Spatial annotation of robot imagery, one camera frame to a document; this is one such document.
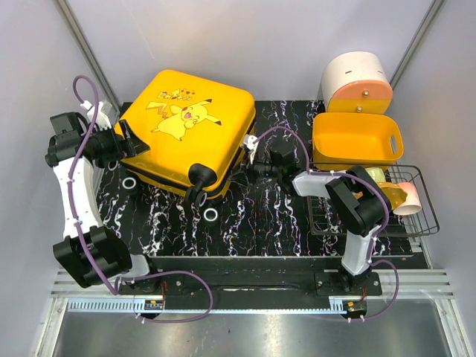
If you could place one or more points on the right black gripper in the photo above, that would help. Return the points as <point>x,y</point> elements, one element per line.
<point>241,176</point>

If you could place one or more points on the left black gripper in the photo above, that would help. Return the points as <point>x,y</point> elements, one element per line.
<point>130,146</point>

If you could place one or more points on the yellow Pikachu suitcase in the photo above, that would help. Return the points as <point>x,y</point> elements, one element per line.
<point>194,129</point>

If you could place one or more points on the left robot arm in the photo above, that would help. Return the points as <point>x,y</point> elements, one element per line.
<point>90,252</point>

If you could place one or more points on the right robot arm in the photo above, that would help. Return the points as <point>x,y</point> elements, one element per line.
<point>357,199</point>

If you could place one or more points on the black marble pattern mat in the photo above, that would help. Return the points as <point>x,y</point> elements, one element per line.
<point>254,220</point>

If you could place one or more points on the yellow plastic basket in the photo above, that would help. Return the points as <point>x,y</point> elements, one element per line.
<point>342,140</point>

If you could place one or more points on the pale green cup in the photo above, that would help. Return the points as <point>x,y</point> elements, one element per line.
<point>377,174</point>

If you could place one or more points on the white pink drawer cabinet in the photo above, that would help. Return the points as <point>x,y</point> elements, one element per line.
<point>355,82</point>

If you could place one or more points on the yellow ceramic dish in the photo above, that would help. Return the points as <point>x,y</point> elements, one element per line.
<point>395,194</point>

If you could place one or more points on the pink white cup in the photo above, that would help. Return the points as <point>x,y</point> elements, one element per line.
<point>412,204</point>

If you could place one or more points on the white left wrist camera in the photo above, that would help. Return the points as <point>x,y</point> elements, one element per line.
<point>104,108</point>

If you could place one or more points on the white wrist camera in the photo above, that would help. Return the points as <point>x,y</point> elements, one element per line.
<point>250,144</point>
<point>104,108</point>

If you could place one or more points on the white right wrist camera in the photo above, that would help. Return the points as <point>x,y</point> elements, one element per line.
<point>250,144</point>

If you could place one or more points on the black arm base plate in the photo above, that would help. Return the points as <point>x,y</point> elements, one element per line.
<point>190,278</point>

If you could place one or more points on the black wire rack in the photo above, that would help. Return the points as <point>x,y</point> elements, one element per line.
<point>420,215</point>

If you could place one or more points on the aluminium frame rail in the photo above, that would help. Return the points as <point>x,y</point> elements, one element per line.
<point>404,285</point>

